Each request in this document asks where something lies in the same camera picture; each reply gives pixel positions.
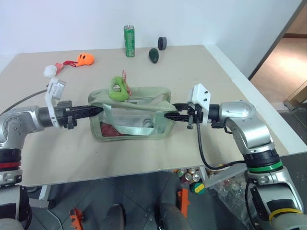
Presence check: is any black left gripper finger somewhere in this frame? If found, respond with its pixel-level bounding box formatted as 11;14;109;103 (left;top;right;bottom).
71;112;101;120
71;105;105;114

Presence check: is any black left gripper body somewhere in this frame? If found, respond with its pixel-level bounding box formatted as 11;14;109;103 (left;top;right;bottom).
54;101;78;130

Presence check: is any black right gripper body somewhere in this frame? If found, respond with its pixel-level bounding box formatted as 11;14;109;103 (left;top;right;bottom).
186;104;205;130

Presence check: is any green clear zip pouch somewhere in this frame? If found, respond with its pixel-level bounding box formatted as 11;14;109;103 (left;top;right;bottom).
87;86;177;142

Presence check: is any orange plush face toy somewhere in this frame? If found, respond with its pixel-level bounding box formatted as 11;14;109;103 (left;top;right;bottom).
76;52;95;67

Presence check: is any white fluffy ball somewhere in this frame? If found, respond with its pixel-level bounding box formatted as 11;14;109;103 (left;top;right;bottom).
43;65;59;78

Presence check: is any dark green avocado toy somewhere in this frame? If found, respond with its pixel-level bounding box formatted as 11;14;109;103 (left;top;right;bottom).
148;47;160;64

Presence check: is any black round puck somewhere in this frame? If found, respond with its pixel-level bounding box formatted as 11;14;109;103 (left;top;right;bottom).
157;36;168;51

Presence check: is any green and yellow round toy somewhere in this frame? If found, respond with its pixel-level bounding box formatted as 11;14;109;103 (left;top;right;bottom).
190;183;205;195

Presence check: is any white table leg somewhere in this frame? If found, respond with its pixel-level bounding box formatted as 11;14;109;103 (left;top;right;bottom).
38;185;52;201

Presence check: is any green drink can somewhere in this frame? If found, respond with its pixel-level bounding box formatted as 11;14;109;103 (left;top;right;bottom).
123;24;136;58

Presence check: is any clear bag of bottles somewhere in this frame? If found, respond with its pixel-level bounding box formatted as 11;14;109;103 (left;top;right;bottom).
208;169;251;225

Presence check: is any orange plastic tool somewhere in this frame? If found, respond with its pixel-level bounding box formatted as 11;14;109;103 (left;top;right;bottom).
177;188;191;218

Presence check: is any dark rounded shape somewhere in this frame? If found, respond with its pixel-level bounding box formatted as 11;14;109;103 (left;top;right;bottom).
104;204;127;230
159;202;191;230

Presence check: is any orange and black toy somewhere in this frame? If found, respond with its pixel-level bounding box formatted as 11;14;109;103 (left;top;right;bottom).
69;207;85;229

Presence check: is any metal glass stand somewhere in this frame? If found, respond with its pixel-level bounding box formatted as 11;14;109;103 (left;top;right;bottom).
283;80;307;114

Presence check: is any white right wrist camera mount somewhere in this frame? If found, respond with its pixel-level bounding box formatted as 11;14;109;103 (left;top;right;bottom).
187;83;212;126

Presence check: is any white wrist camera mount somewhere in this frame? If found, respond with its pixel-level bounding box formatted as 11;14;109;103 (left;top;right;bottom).
187;83;212;126
45;76;67;128

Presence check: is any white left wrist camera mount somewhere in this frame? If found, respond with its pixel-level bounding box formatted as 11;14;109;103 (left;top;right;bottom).
45;76;67;128

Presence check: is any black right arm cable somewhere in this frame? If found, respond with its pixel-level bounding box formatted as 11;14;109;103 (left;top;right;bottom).
196;121;246;170

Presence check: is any green plush keychain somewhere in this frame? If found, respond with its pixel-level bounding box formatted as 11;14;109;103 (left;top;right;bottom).
108;69;133;103

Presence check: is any grey left arm cable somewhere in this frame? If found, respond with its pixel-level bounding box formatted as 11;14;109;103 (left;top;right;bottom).
0;89;49;115

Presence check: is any red strap with clip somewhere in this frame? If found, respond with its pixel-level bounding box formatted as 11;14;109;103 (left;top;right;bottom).
55;60;79;75

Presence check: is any grey table frame bracket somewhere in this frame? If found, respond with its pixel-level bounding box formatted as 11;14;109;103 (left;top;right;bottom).
205;164;248;189

